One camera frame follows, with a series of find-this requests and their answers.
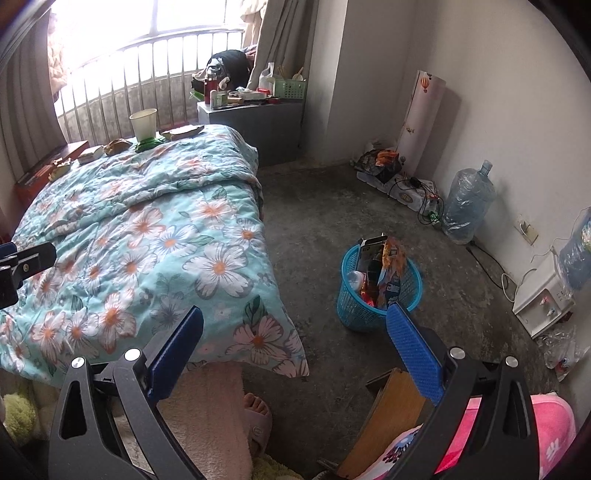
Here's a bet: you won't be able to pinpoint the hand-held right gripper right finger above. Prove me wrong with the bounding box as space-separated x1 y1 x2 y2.
385 302 543 480

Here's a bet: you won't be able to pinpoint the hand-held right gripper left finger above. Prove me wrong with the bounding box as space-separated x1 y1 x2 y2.
48 305 206 480

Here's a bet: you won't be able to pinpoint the blue snack packet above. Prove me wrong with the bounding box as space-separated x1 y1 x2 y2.
376 272 404 310

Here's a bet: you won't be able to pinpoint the blue plastic basket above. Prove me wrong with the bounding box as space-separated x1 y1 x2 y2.
336 244 424 333

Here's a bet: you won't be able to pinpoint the orange chip bag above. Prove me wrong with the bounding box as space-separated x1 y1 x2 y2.
381 236 409 278

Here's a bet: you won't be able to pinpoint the wooden stool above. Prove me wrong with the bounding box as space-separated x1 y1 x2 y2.
318 367 435 480

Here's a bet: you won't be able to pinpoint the beige plush towel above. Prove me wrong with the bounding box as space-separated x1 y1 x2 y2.
106 364 254 480

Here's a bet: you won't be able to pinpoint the red-brown wooden nightstand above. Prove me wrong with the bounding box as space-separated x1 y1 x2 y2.
14 141 90 204

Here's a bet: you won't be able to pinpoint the yellowish snack packet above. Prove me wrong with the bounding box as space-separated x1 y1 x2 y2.
48 158 75 181

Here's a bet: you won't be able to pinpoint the person's foot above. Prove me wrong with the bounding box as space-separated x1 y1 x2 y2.
242 392 273 416

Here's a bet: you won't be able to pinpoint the floral blue blanket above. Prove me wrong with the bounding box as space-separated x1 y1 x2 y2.
0 124 310 384

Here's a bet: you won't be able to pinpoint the beige slipper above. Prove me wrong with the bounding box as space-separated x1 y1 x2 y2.
240 406 274 457

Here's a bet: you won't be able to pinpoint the white water dispenser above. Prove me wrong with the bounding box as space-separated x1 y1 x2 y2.
512 254 578 340

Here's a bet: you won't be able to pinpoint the clear plastic bag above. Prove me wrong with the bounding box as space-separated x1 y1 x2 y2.
536 323 585 381

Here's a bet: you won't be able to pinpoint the grey curtain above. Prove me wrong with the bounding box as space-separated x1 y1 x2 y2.
0 9 70 195
252 0 319 88

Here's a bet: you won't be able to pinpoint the yellow-green plush cloth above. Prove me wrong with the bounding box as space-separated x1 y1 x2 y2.
0 392 40 446

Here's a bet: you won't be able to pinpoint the clear water jug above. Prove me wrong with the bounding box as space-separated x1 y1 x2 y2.
441 159 497 245

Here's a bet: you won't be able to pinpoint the green plastic wrapper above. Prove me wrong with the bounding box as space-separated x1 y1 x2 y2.
134 134 167 153

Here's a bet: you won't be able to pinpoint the paper cup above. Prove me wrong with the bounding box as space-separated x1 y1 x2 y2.
129 108 158 139

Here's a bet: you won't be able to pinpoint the blue water dispenser bottle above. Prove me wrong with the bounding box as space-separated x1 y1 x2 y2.
556 210 591 291

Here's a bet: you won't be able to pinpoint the fluffy beige coat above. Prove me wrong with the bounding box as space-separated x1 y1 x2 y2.
46 14 70 100

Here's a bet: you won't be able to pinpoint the orange snack bag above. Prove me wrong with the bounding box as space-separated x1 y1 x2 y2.
358 148 402 183

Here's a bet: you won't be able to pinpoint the flat snack packet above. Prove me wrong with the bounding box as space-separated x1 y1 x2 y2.
159 124 205 141

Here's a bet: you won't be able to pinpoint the grey cabinet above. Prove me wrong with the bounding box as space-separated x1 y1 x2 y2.
196 98 305 167

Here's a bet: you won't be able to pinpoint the patterned wallpaper roll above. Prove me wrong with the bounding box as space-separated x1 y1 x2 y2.
396 69 447 167

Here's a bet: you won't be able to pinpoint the window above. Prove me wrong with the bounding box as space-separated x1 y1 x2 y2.
51 0 250 61

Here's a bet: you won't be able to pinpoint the green storage basket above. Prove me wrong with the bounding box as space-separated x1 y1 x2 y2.
272 78 308 100

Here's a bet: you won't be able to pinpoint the black bag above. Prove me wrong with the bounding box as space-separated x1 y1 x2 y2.
203 50 254 86

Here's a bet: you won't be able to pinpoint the metal window railing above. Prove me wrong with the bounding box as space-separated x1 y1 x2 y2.
54 28 245 144

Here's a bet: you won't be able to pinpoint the hanging beige cloth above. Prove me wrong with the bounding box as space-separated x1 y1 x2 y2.
238 0 269 33

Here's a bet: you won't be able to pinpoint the white cable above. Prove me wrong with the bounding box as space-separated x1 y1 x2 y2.
501 244 561 303

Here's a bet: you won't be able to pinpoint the wall socket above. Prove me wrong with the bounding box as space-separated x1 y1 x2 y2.
515 217 540 247

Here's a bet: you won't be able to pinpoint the black cables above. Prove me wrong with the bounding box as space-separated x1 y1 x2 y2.
392 173 446 227

